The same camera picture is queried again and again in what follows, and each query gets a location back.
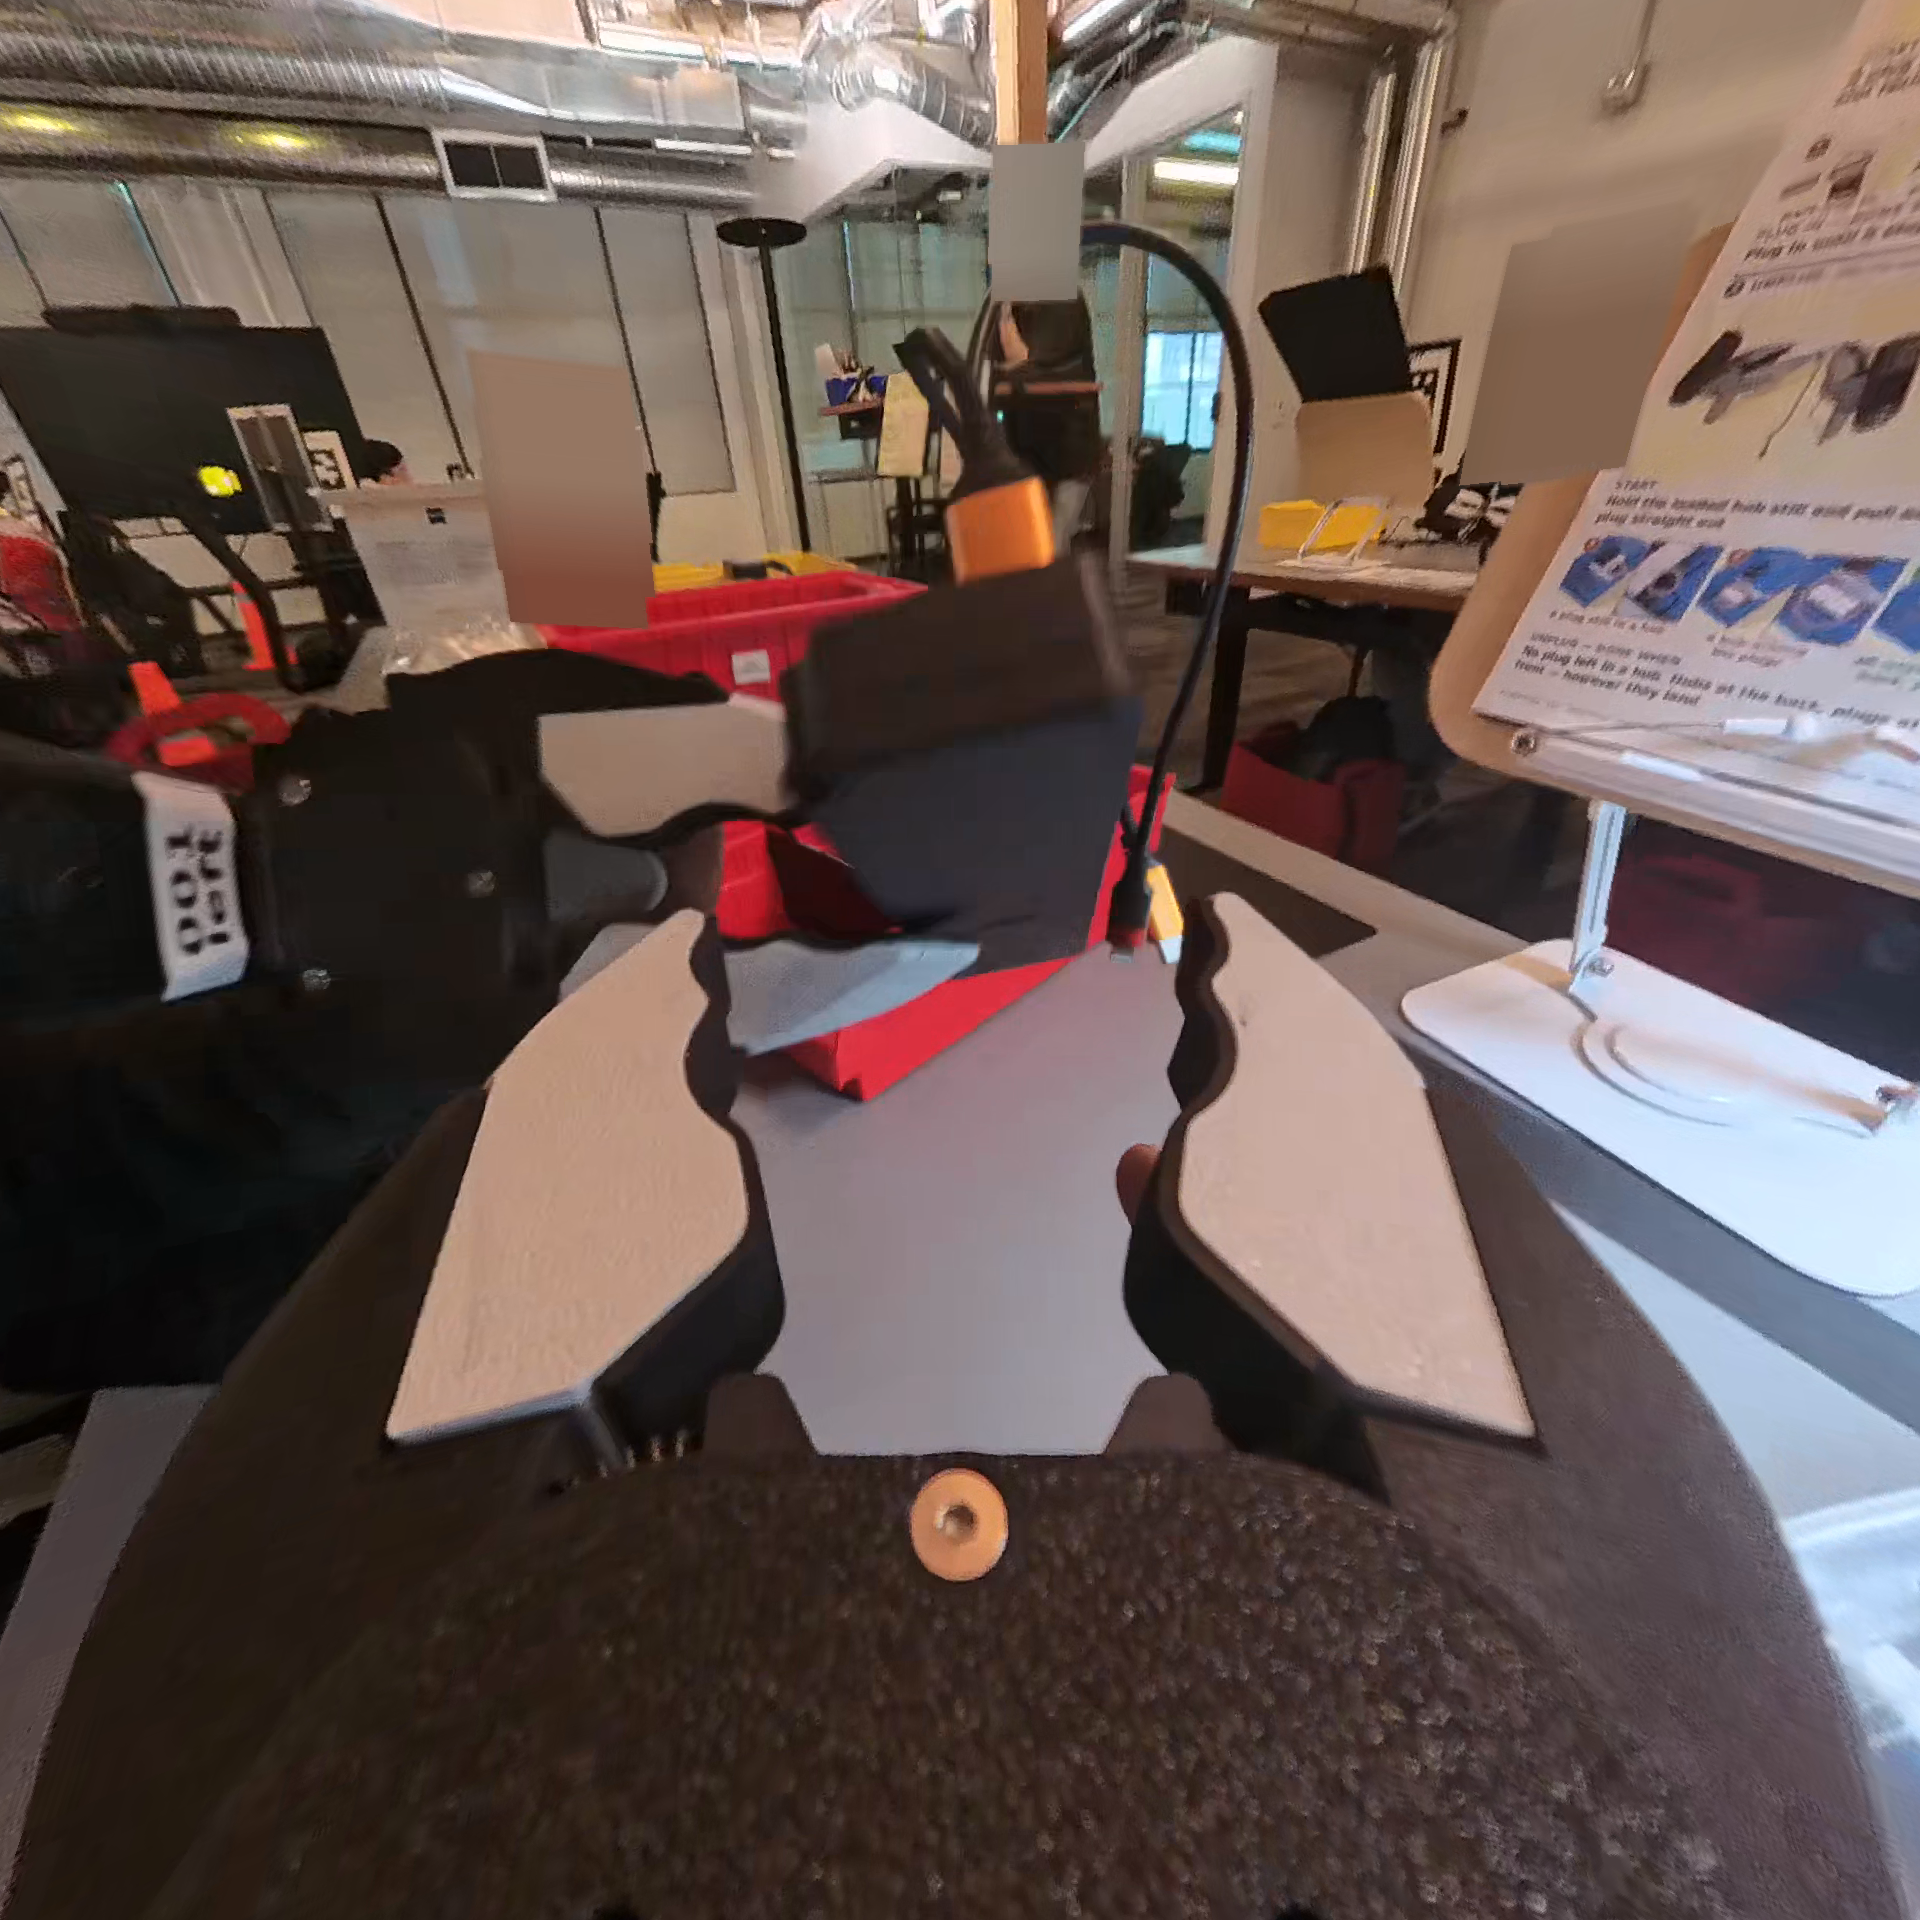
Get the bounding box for printed instruction sheet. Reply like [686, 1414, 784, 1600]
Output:
[1468, 0, 1920, 740]

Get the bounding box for black display screen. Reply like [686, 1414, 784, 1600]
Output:
[0, 308, 368, 526]

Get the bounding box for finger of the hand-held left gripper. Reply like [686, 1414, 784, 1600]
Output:
[726, 935, 985, 1059]
[537, 694, 843, 845]

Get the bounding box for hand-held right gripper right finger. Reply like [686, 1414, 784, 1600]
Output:
[1124, 893, 1537, 1443]

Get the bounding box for yellow bin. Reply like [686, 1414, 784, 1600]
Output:
[1256, 497, 1388, 555]

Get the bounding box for red bag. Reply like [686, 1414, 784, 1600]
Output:
[1222, 718, 1406, 874]

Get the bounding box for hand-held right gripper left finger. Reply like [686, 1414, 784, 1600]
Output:
[386, 908, 784, 1446]

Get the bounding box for orange plug braided cable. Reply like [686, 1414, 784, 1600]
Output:
[899, 222, 1259, 966]

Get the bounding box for person's left forearm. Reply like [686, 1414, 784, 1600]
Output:
[0, 959, 527, 1398]

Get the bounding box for red plastic bin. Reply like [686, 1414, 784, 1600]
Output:
[532, 569, 932, 708]
[718, 764, 1190, 1106]

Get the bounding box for clear page holder bar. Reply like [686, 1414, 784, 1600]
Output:
[1511, 707, 1920, 890]

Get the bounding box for black floor lamp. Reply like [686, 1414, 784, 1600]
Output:
[718, 215, 818, 555]

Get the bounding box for grey multi-port usb hub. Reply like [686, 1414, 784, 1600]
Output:
[777, 555, 1153, 972]

